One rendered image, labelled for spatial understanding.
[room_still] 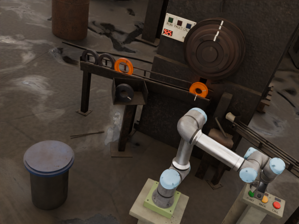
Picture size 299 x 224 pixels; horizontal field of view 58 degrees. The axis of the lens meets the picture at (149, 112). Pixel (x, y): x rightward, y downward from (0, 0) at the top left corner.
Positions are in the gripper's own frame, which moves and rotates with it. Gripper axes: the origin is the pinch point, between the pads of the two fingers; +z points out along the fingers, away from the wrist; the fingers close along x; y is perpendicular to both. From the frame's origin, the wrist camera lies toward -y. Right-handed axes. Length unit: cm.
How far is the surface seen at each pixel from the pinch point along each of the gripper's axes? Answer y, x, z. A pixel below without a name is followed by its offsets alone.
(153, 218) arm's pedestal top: -36, 48, 21
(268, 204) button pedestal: -1.6, -10.6, 2.2
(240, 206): 1.5, -1.3, 28.6
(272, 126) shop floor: 169, -31, 128
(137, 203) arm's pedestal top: -32, 62, 23
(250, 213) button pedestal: -7.5, -4.8, 12.4
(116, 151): 17, 110, 72
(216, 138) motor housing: 48, 31, 30
